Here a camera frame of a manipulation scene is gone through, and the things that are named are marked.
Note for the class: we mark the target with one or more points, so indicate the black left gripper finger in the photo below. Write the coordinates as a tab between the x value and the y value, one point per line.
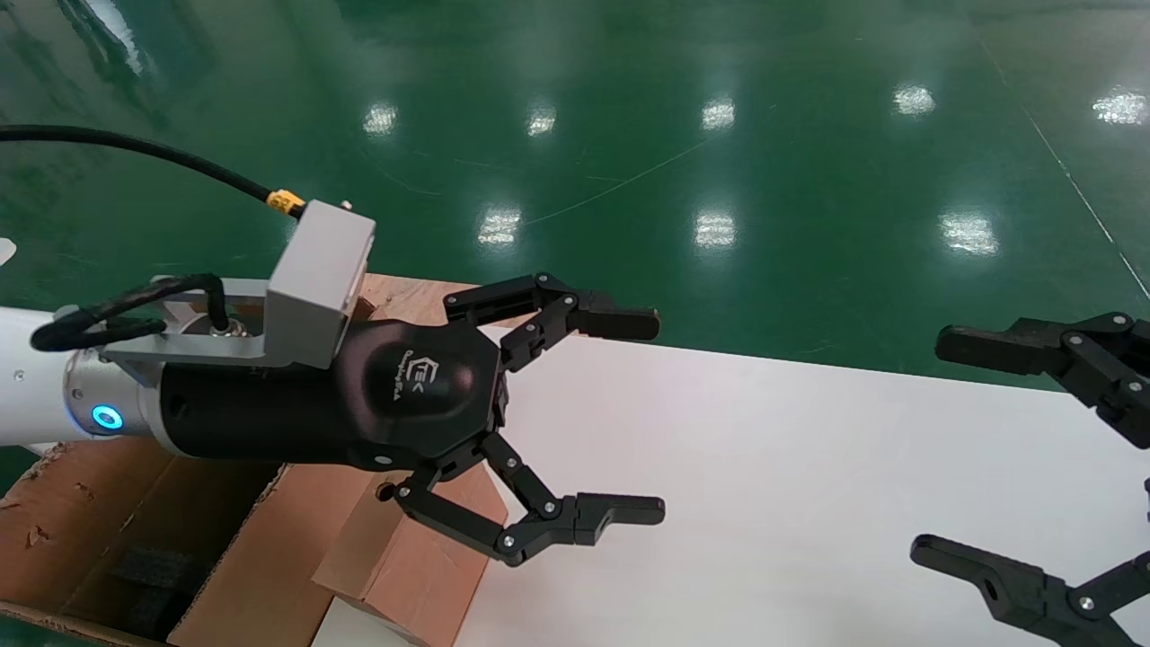
620	323
620	510

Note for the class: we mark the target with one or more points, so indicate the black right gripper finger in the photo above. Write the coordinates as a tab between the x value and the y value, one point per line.
988	349
1015	589

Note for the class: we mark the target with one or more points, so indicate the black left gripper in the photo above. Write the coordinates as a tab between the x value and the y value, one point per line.
269	413

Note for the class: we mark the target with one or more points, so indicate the small cardboard box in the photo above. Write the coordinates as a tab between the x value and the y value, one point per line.
422	566

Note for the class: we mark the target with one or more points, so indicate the large cardboard box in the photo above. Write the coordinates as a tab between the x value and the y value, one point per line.
72	521

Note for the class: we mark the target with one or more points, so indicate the wooden pallet board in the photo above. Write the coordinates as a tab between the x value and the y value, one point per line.
404	296

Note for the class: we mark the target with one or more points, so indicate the black foam block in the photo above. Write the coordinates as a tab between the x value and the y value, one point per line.
157	584

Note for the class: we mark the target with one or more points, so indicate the small white object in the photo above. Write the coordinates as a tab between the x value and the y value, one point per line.
5	252

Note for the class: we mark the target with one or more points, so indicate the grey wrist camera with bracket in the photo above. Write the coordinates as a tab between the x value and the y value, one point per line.
314	288

